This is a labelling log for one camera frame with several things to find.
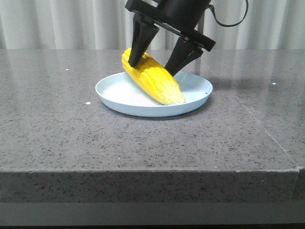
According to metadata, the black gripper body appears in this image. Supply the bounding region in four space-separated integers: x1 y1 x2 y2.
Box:
125 0 215 51

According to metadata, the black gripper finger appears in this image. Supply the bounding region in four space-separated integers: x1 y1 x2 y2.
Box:
165 37 203 76
128 15 159 68

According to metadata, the yellow corn cob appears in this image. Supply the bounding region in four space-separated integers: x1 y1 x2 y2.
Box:
122 48 186 105

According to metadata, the light blue round plate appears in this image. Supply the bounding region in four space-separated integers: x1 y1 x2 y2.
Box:
95 71 213 117

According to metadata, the grey pleated curtain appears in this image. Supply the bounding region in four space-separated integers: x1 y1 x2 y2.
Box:
0 0 305 50

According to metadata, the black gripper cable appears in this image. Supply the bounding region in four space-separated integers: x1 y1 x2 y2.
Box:
207 0 249 28

